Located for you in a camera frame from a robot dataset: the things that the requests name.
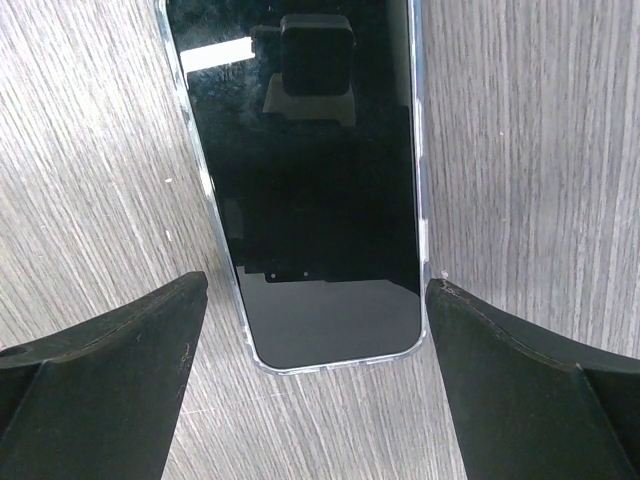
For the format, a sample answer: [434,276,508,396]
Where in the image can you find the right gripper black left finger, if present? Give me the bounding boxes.
[1,271,208,479]

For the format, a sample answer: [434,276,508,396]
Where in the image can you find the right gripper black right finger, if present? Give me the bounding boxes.
[426,279,639,479]

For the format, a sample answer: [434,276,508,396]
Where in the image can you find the clear phone case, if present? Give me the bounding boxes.
[153,0,433,378]

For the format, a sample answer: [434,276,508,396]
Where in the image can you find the black smartphone gold edge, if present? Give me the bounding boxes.
[166,0,421,368]

